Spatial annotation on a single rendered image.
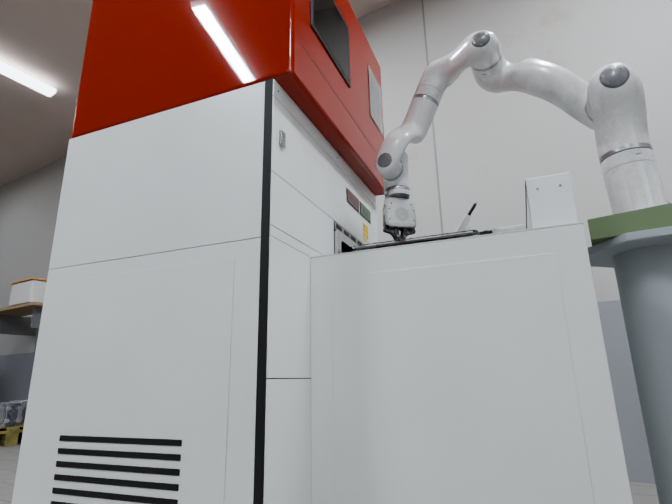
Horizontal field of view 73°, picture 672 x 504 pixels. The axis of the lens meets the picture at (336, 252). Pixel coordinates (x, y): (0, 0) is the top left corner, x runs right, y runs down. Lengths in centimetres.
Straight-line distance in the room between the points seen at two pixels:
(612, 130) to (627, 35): 212
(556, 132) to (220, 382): 268
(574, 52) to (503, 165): 82
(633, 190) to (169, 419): 121
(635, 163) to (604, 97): 19
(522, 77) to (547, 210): 53
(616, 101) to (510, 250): 53
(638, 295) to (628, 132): 42
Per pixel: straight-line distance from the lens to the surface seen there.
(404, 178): 148
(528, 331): 101
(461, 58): 156
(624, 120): 141
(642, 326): 126
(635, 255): 128
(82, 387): 128
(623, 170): 136
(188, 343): 106
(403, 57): 392
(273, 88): 117
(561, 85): 151
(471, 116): 341
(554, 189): 115
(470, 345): 102
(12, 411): 529
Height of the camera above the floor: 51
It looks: 16 degrees up
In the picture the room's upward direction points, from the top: 1 degrees counter-clockwise
